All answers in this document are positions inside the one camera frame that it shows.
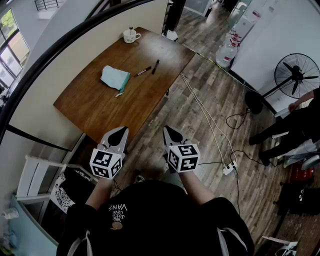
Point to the black white patterned cloth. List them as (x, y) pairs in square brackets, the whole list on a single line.
[(61, 193)]

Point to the light teal pencil pouch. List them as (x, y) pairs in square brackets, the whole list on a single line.
[(115, 78)]

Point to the person's black shirt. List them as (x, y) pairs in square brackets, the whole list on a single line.
[(155, 220)]

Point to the black pillar with white base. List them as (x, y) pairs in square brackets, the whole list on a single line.
[(172, 17)]

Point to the white power strip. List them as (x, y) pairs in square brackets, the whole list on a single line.
[(229, 168)]

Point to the white cup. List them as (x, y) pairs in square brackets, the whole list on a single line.
[(130, 37)]

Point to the black floor fan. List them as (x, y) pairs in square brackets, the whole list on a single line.
[(297, 75)]

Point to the black curved handrail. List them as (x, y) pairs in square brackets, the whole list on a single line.
[(47, 53)]

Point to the red box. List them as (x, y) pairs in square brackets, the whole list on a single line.
[(301, 172)]

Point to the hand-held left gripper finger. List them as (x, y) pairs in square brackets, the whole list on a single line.
[(123, 141), (110, 136)]

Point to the white water dispenser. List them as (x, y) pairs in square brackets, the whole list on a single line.
[(246, 23)]

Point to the black pen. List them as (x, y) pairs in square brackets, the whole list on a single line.
[(155, 66)]

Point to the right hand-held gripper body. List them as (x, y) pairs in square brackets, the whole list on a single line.
[(183, 157)]

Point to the person's right forearm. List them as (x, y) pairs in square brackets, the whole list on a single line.
[(196, 186)]

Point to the dark stirrer in cup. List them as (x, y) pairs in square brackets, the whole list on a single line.
[(131, 28)]

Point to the window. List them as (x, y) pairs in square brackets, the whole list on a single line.
[(11, 52)]

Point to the white chair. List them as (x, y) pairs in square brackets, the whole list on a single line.
[(35, 177)]

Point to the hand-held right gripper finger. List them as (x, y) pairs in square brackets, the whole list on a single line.
[(167, 137), (181, 137)]

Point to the black bag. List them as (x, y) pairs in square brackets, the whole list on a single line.
[(300, 198)]

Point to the dark red pen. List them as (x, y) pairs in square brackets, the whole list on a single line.
[(142, 71)]

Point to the clear water jug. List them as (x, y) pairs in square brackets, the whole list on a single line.
[(225, 55)]

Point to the person's left forearm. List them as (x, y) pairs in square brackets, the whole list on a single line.
[(98, 192)]

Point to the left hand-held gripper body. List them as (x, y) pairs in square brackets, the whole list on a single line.
[(106, 161)]

